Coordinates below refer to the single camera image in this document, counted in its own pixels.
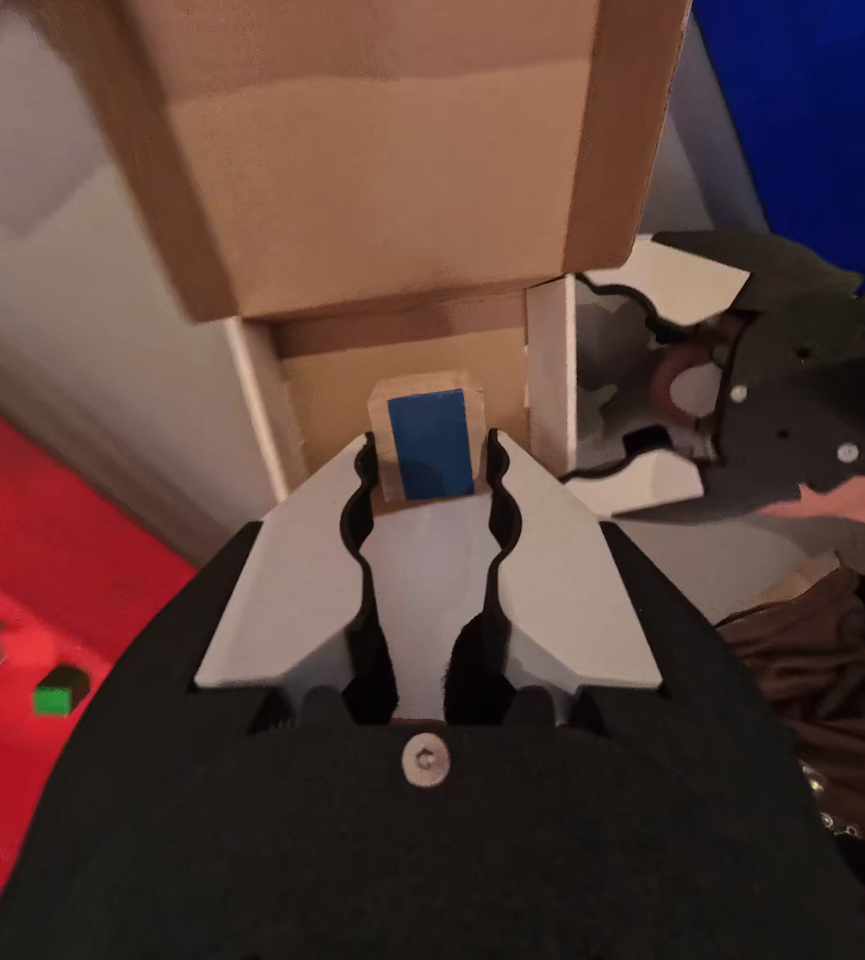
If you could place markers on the red plastic bin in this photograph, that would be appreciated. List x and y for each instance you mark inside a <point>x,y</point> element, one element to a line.
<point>27,525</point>

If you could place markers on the white cardboard mailer box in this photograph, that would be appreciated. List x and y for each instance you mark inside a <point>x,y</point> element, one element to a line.
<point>365,187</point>

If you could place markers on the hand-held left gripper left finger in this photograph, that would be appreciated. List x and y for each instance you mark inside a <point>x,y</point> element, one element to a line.
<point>290,600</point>

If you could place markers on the green wooden cube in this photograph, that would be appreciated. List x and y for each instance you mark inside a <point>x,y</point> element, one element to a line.
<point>54,701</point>

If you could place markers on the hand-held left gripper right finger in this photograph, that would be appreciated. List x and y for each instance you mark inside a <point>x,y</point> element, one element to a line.
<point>575,600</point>

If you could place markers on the blue plastic bin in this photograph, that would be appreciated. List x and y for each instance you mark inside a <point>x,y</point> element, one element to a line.
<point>815,112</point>

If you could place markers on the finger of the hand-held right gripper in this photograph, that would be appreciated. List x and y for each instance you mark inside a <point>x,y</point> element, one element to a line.
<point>687,289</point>
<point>665,480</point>

